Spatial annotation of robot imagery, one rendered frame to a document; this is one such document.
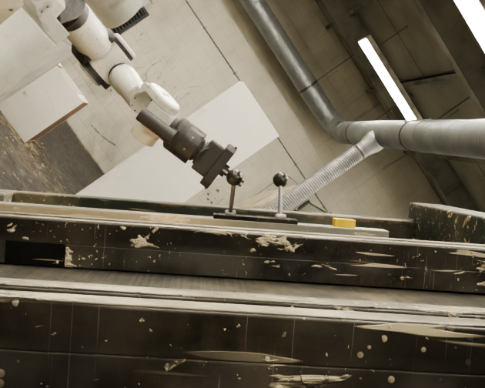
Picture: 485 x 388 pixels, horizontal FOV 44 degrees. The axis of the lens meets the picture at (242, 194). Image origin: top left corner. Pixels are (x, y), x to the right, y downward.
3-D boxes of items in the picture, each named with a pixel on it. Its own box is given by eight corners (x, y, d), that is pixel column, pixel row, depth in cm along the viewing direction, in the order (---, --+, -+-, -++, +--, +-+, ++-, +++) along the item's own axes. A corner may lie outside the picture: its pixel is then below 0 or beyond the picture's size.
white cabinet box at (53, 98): (1, 97, 642) (57, 59, 644) (35, 141, 651) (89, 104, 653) (-12, 95, 597) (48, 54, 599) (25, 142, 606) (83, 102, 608)
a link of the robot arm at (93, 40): (78, 62, 161) (38, 19, 140) (115, 32, 162) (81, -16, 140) (102, 91, 158) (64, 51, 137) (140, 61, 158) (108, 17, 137)
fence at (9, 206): (-14, 217, 140) (-13, 200, 139) (381, 245, 147) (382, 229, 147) (-22, 219, 135) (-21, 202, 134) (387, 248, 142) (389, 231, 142)
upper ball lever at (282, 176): (271, 225, 143) (272, 175, 149) (286, 225, 143) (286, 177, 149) (273, 219, 140) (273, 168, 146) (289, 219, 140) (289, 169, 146)
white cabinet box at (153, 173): (56, 207, 561) (235, 84, 566) (93, 256, 570) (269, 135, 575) (42, 217, 501) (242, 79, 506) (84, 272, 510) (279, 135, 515)
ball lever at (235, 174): (222, 213, 143) (226, 165, 136) (237, 214, 144) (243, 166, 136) (222, 222, 140) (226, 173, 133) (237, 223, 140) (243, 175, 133)
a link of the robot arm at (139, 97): (163, 140, 144) (140, 111, 152) (185, 111, 142) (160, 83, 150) (144, 132, 139) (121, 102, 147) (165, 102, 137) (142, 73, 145)
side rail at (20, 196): (17, 229, 165) (19, 190, 164) (403, 256, 173) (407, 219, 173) (10, 232, 159) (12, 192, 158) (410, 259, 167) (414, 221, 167)
